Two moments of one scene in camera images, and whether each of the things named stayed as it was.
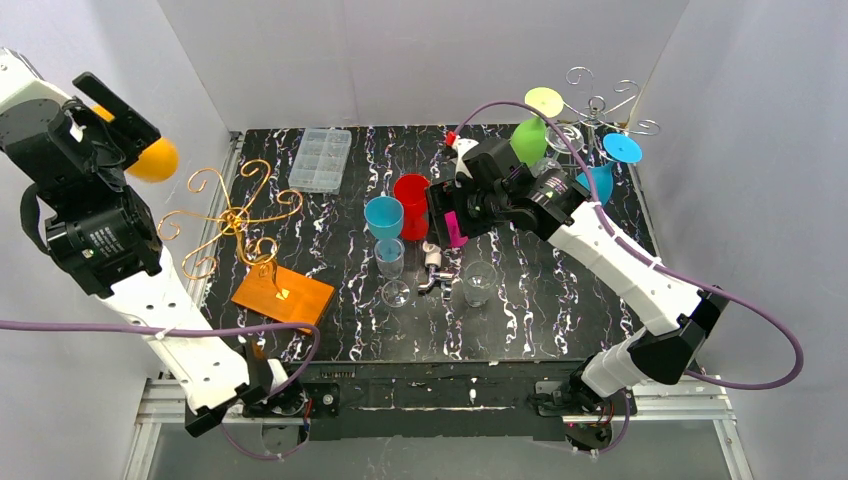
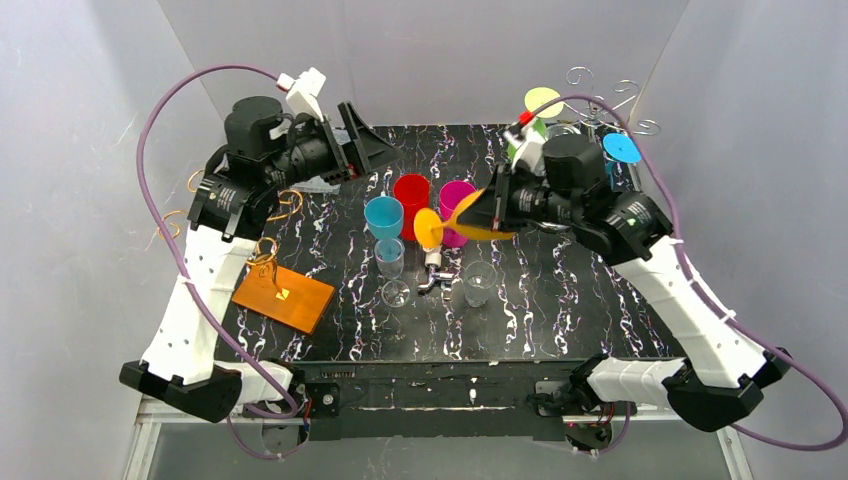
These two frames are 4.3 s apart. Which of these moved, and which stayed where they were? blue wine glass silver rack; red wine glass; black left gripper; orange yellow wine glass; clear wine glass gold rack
Moved: black left gripper; orange yellow wine glass
Stayed: clear wine glass gold rack; red wine glass; blue wine glass silver rack
